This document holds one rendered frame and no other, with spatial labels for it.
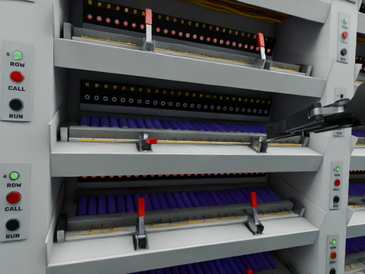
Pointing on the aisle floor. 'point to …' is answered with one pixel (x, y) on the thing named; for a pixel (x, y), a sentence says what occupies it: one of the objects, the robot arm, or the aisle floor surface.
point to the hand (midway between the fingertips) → (283, 130)
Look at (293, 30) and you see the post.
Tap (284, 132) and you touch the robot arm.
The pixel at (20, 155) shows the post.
